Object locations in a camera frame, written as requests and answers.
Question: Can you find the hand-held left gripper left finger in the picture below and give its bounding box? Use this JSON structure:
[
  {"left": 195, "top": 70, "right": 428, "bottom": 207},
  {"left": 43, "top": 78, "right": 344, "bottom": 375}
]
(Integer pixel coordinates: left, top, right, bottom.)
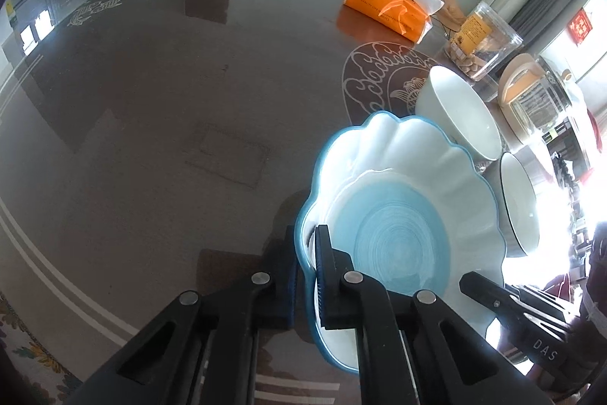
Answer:
[{"left": 61, "top": 225, "right": 300, "bottom": 405}]

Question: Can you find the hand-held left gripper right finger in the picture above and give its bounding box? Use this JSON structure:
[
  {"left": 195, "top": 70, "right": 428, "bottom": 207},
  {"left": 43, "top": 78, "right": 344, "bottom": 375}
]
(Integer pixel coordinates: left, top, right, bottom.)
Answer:
[{"left": 314, "top": 225, "right": 555, "bottom": 405}]

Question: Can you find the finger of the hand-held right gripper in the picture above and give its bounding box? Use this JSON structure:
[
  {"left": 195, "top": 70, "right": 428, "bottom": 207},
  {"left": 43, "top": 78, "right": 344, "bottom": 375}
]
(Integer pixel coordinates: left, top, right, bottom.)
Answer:
[{"left": 459, "top": 271, "right": 570, "bottom": 339}]

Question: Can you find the white ribbed black-rimmed bowl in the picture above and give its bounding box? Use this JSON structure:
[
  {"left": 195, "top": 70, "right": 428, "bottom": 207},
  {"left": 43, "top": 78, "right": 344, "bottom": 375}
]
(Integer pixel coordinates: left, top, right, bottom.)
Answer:
[{"left": 484, "top": 152, "right": 541, "bottom": 258}]

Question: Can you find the blue scalloped bowl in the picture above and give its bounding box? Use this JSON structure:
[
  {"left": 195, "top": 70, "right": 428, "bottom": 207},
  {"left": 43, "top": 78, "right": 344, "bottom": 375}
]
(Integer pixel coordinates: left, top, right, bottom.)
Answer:
[{"left": 294, "top": 111, "right": 508, "bottom": 375}]

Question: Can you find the white bowl with blue flowers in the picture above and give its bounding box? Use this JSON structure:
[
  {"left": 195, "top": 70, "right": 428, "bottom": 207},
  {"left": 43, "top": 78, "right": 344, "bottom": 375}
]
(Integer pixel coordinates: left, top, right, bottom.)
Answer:
[{"left": 415, "top": 66, "right": 503, "bottom": 161}]

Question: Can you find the clear plastic snack jar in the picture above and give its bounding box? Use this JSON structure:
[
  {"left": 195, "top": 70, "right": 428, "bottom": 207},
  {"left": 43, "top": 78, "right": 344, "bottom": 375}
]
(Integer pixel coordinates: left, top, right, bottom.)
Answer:
[{"left": 443, "top": 2, "right": 524, "bottom": 82}]

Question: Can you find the floral rug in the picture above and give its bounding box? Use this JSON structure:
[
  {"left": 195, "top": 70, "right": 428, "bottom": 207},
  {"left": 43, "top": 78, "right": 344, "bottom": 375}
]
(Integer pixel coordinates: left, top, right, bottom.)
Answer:
[{"left": 0, "top": 291, "right": 86, "bottom": 405}]

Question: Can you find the orange lounge chair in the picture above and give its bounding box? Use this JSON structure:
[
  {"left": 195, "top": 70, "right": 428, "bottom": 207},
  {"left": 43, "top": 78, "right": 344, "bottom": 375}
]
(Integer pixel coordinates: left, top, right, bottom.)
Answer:
[{"left": 432, "top": 0, "right": 468, "bottom": 40}]

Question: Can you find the orange tissue pack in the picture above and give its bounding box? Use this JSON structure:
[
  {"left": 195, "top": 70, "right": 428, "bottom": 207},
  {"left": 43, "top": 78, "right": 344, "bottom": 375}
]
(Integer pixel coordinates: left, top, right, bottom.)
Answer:
[{"left": 342, "top": 0, "right": 445, "bottom": 43}]

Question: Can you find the glass kettle with cream handle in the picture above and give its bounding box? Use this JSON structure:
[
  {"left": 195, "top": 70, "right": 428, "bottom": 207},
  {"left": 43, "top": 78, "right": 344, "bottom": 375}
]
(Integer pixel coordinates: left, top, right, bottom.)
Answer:
[{"left": 495, "top": 54, "right": 593, "bottom": 159}]

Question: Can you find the red wall hanging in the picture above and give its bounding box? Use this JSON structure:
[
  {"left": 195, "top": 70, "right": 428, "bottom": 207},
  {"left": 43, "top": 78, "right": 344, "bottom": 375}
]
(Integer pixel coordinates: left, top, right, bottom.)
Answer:
[{"left": 568, "top": 10, "right": 593, "bottom": 45}]

